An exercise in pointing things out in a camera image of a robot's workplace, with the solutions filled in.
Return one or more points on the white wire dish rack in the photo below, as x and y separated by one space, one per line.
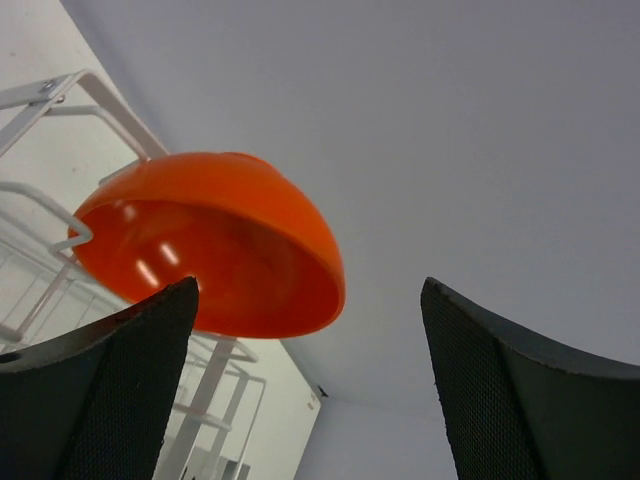
196 451

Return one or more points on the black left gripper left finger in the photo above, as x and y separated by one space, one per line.
94 403

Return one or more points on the red bowl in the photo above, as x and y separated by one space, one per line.
265 260

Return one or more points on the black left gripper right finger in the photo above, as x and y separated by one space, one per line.
519 405

